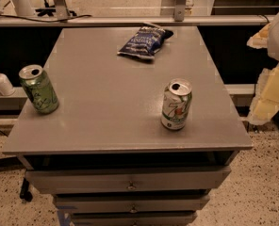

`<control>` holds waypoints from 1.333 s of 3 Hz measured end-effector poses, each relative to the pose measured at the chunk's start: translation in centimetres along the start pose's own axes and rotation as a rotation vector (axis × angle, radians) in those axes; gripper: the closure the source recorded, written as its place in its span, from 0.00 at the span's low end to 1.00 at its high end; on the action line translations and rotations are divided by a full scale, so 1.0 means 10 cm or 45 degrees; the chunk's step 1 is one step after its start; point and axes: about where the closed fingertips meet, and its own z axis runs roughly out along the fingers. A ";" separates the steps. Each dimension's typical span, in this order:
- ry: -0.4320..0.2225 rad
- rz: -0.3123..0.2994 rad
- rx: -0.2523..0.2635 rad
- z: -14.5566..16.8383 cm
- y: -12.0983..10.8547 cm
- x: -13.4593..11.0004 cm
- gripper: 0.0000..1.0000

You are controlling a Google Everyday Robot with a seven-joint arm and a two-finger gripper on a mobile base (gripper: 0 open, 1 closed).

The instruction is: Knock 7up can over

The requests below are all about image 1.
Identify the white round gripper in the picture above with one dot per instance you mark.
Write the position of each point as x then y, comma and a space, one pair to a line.
265, 105

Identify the white green 7up can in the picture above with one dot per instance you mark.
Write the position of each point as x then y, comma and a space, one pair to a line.
176, 103

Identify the green soda can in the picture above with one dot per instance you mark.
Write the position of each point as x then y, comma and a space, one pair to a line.
38, 88

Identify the blue chip bag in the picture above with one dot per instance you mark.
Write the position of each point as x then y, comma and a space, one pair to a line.
146, 42

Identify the top grey drawer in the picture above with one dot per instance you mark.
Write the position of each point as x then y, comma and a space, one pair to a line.
126, 180

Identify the grey drawer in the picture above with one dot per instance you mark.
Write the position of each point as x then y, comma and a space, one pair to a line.
139, 219
126, 180
132, 203

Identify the grey drawer cabinet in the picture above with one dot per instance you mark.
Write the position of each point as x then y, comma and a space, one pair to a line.
109, 116

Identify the middle grey drawer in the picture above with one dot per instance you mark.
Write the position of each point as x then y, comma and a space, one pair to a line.
132, 203

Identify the bottom grey drawer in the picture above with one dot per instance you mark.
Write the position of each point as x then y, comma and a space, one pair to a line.
139, 219

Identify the white pump bottle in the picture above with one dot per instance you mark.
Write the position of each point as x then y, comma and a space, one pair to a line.
6, 87

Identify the black caster wheel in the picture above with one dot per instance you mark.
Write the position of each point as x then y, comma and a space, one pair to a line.
25, 194

